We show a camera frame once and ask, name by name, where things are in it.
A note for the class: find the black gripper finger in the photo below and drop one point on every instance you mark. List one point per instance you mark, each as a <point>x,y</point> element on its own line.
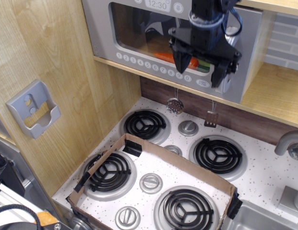
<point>221,70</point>
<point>181,56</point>

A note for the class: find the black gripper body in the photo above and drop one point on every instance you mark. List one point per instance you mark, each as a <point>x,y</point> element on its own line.
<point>207,42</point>

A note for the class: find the grey toy microwave door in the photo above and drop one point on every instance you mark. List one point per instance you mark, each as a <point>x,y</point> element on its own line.
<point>128,32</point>

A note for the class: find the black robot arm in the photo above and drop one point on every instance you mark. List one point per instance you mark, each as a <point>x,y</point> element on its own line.
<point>212,11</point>

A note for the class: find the orange toy carrot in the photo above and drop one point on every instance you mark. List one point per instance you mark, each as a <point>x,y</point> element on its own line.
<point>193,64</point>

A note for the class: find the green toy plate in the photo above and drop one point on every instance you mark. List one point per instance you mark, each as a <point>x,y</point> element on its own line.
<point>203,66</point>

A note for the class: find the hanging silver spatula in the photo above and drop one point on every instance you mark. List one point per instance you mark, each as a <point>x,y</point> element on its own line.
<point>211,117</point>

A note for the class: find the hanging silver skimmer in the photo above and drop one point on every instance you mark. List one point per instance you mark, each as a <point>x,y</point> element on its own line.
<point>175,105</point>

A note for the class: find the back grey stove knob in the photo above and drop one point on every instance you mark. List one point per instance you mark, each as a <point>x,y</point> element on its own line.
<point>188,128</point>

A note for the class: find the grey stove knob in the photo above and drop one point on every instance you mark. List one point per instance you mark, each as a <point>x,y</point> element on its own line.
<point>188,128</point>
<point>127,218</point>
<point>151,183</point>

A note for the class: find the back left black burner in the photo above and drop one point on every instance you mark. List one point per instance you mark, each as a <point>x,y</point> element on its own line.
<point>147,124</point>

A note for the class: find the black burner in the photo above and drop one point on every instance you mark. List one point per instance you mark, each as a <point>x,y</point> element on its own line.
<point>185,208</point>
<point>113,179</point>
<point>147,124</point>
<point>220,155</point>

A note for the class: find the back right black burner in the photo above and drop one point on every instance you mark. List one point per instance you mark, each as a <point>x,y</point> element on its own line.
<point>220,155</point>

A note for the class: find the small middle grey knob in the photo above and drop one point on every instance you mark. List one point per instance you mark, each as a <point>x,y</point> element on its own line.
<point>174,149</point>

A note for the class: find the grey toy faucet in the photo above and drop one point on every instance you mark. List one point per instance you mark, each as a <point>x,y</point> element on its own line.
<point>288,142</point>

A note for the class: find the centre grey stove knob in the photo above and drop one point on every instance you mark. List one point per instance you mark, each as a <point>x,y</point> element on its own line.
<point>151,183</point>

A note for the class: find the front left black burner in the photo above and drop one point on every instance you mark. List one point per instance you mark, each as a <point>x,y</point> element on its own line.
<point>113,179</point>

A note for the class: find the front right black burner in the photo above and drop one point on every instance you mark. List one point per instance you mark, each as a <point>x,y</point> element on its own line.
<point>185,208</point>

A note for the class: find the grey faucet base block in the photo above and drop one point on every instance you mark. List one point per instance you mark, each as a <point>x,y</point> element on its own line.
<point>289,201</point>

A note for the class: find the steel toy sink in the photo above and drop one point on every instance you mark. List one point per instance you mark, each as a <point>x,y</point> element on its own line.
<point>253,217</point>

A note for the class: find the front grey stove knob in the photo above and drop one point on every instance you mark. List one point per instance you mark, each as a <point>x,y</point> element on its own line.
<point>127,218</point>

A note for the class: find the brown cardboard frame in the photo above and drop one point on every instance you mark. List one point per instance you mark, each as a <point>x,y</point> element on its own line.
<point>137,185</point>

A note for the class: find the grey wall holder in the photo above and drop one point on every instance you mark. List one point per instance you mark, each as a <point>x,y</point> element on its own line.
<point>27,102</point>

